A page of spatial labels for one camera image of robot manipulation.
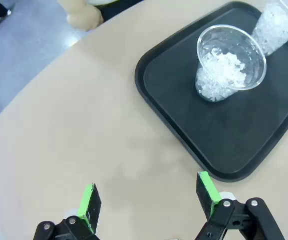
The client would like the person's right hand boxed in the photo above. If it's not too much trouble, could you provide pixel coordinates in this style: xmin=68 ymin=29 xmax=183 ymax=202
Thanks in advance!
xmin=67 ymin=4 xmax=104 ymax=32

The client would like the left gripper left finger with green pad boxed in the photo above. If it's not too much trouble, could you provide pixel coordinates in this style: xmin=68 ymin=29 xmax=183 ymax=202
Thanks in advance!
xmin=33 ymin=183 xmax=102 ymax=240

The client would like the person's right forearm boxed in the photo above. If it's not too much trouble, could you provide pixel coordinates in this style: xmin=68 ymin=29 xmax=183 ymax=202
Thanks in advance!
xmin=57 ymin=0 xmax=87 ymax=16

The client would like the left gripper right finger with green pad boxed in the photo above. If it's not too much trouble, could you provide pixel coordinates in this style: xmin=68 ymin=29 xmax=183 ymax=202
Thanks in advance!
xmin=195 ymin=171 xmax=286 ymax=240

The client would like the tall clear cup with ice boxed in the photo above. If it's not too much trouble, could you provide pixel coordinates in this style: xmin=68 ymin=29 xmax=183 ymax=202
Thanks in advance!
xmin=251 ymin=0 xmax=288 ymax=57

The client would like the black plastic serving tray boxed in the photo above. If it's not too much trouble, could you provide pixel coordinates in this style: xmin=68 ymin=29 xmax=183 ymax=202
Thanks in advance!
xmin=134 ymin=0 xmax=288 ymax=183

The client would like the short clear cup with ice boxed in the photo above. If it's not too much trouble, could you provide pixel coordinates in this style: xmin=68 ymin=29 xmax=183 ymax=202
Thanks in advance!
xmin=195 ymin=24 xmax=267 ymax=103

